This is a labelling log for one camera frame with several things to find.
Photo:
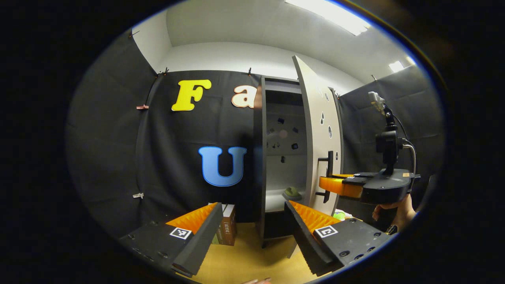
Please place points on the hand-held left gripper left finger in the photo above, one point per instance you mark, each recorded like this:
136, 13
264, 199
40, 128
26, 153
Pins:
205, 232

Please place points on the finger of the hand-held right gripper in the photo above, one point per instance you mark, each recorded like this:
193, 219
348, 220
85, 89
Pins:
339, 186

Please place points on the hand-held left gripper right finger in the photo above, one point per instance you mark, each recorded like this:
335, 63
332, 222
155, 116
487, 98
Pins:
302, 232

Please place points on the pale green bottle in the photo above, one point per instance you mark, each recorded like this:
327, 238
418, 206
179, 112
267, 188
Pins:
292, 193

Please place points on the dark grey cabinet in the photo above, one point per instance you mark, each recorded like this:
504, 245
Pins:
260, 177

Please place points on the brown book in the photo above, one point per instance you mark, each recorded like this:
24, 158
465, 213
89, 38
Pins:
229, 227

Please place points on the green white object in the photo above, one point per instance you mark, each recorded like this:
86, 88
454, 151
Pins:
341, 215

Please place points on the black backdrop cloth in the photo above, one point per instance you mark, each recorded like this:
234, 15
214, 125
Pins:
169, 157

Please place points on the small ceiling light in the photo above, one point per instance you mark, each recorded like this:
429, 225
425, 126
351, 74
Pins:
396, 66

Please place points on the long ceiling light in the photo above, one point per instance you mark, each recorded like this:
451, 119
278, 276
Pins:
335, 15

